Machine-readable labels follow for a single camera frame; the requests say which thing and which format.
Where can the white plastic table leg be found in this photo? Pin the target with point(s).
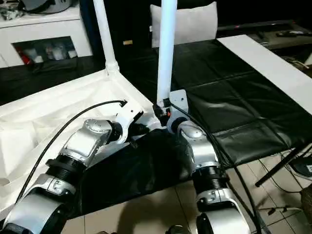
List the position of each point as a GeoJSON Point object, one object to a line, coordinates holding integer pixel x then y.
{"type": "Point", "coordinates": [104, 31]}
{"type": "Point", "coordinates": [165, 48]}

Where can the white plastic table top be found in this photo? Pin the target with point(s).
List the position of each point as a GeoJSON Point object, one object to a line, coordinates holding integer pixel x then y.
{"type": "Point", "coordinates": [36, 109]}

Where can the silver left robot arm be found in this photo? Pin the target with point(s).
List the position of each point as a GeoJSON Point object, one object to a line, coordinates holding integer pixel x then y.
{"type": "Point", "coordinates": [80, 151]}

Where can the small tan block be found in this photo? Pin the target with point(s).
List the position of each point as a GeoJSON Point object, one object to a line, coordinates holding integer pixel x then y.
{"type": "Point", "coordinates": [128, 42]}

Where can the grey cushion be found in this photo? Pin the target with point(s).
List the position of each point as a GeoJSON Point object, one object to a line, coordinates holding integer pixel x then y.
{"type": "Point", "coordinates": [195, 24]}

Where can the white flat board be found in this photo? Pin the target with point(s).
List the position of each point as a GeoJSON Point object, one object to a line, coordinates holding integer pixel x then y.
{"type": "Point", "coordinates": [268, 68]}

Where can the white cabinet with glass doors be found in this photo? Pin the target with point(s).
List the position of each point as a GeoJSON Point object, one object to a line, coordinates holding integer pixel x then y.
{"type": "Point", "coordinates": [44, 31]}

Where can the grey floor device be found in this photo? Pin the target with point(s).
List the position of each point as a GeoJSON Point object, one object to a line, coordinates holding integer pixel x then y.
{"type": "Point", "coordinates": [303, 168]}

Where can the black remote control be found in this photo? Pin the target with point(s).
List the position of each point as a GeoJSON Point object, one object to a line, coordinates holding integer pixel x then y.
{"type": "Point", "coordinates": [292, 33]}

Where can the grey round bag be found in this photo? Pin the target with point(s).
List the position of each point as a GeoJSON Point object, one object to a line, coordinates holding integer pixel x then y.
{"type": "Point", "coordinates": [44, 6]}

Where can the dark clutter pile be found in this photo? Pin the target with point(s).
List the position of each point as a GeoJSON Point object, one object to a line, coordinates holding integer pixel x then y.
{"type": "Point", "coordinates": [11, 13]}

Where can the black metal frame bar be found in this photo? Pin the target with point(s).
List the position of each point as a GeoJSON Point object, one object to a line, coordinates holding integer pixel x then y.
{"type": "Point", "coordinates": [280, 165]}

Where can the thin black metal rail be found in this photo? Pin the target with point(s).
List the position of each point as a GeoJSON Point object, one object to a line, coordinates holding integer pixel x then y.
{"type": "Point", "coordinates": [256, 25]}

